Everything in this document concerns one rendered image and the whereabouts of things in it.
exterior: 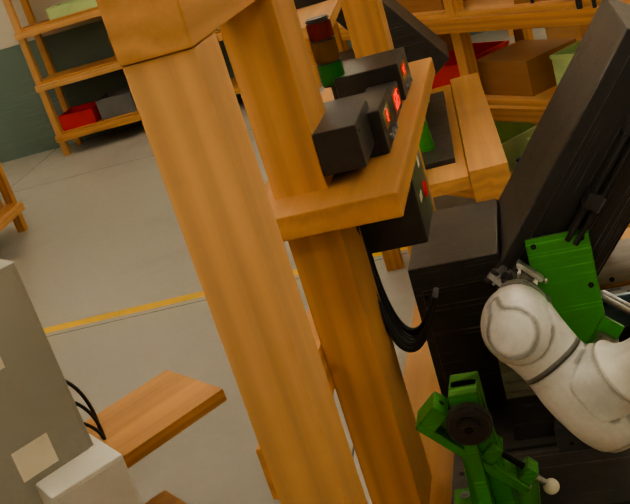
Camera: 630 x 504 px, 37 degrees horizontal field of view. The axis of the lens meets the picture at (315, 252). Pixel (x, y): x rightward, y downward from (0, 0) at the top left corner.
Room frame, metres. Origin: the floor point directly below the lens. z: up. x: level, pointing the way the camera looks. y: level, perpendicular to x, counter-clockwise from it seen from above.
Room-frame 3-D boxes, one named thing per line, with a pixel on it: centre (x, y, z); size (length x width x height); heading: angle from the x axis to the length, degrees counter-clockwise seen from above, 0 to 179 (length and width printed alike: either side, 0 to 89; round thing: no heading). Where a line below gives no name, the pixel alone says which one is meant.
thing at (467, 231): (1.84, -0.29, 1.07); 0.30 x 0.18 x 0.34; 164
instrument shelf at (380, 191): (1.77, -0.14, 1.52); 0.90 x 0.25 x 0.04; 164
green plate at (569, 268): (1.61, -0.43, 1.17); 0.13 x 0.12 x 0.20; 164
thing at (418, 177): (1.65, -0.16, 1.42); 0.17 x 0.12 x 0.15; 164
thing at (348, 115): (1.48, -0.10, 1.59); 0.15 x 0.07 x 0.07; 164
